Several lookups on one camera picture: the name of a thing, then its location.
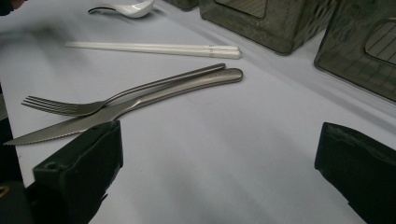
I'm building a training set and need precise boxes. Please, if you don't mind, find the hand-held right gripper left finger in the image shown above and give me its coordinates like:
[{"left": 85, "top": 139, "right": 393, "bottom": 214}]
[{"left": 32, "top": 120, "right": 124, "bottom": 224}]

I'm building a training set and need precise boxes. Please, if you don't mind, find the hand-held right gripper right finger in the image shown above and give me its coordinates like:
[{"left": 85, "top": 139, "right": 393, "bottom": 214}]
[{"left": 314, "top": 121, "right": 396, "bottom": 224}]

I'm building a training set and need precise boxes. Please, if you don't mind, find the steel fork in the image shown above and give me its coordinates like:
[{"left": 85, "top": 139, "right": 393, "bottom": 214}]
[{"left": 21, "top": 63, "right": 227, "bottom": 118}]

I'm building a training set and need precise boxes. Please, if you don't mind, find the smoky transparent plastic bin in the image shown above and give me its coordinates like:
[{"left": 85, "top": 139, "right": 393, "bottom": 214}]
[
  {"left": 313, "top": 0, "right": 396, "bottom": 103},
  {"left": 199, "top": 0, "right": 339, "bottom": 56},
  {"left": 162, "top": 0, "right": 200, "bottom": 13}
]

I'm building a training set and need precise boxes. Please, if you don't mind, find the steel table knife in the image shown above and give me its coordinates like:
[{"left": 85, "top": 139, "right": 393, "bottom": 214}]
[{"left": 3, "top": 67, "right": 245, "bottom": 147}]

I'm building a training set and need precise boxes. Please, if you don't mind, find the white ceramic spoon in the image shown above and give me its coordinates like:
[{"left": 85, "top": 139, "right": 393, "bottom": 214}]
[{"left": 88, "top": 0, "right": 156, "bottom": 19}]

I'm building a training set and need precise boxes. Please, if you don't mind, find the white chopstick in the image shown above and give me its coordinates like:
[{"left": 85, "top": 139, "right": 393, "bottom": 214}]
[
  {"left": 64, "top": 41, "right": 240, "bottom": 54},
  {"left": 66, "top": 44, "right": 242, "bottom": 60}
]

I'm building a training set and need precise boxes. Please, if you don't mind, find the white table cover sheet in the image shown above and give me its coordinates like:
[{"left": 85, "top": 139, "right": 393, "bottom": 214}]
[{"left": 0, "top": 0, "right": 396, "bottom": 224}]

